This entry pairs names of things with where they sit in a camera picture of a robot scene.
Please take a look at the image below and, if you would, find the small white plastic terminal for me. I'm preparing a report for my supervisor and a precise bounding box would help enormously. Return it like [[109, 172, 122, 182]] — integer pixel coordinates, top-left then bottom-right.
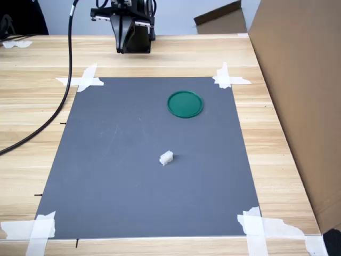
[[159, 150, 174, 166]]

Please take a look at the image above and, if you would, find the round green lid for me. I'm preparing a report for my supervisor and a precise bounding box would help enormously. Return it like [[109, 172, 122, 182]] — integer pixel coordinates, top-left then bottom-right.
[[167, 90, 204, 119]]

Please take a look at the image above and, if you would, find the white tape strip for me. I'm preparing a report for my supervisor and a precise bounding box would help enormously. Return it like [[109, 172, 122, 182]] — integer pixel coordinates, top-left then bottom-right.
[[76, 62, 99, 93], [55, 76, 105, 87], [212, 75, 253, 86], [262, 217, 329, 256], [25, 211, 57, 256], [0, 219, 56, 241], [216, 62, 232, 90], [237, 206, 269, 256]]

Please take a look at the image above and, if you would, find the crumpled white tape scrap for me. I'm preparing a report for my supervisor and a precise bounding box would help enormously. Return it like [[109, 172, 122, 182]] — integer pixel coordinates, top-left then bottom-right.
[[2, 39, 34, 50]]

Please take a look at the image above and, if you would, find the brown cardboard sheet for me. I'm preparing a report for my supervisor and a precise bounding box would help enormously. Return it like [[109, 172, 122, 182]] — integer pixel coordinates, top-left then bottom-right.
[[193, 0, 249, 35]]

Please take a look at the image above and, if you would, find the dark grey mat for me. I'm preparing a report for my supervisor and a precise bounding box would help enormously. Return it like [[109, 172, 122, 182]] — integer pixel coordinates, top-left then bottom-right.
[[34, 76, 262, 239]]

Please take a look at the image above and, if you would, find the large brown cardboard box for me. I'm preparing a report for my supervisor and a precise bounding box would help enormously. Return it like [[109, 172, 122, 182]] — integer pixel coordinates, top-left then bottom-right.
[[247, 0, 341, 236]]

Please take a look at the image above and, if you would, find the black object at table edge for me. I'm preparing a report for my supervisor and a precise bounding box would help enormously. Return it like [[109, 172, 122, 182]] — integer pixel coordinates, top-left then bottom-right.
[[322, 227, 341, 256]]

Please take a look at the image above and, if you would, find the thick black camera cable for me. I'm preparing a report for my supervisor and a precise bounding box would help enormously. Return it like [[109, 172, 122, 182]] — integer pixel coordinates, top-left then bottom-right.
[[0, 0, 80, 156]]

